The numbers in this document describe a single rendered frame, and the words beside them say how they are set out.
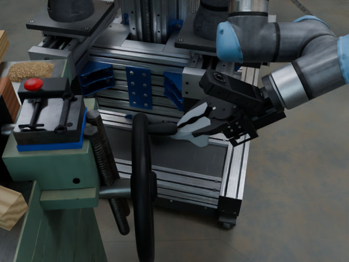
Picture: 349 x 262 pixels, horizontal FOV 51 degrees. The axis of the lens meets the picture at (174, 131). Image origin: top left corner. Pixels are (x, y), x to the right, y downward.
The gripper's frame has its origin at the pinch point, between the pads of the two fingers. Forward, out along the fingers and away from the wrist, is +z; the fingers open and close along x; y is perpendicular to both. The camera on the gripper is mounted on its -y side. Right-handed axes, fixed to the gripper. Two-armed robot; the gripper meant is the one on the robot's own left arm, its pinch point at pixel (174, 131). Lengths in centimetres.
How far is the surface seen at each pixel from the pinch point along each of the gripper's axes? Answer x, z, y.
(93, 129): -6.4, 7.8, -13.6
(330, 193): 44, -19, 117
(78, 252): -6.6, 37.1, 16.1
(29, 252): -21.4, 22.3, -9.3
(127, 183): -6.8, 11.6, 0.9
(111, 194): -8.2, 14.8, 0.3
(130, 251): 22, 60, 69
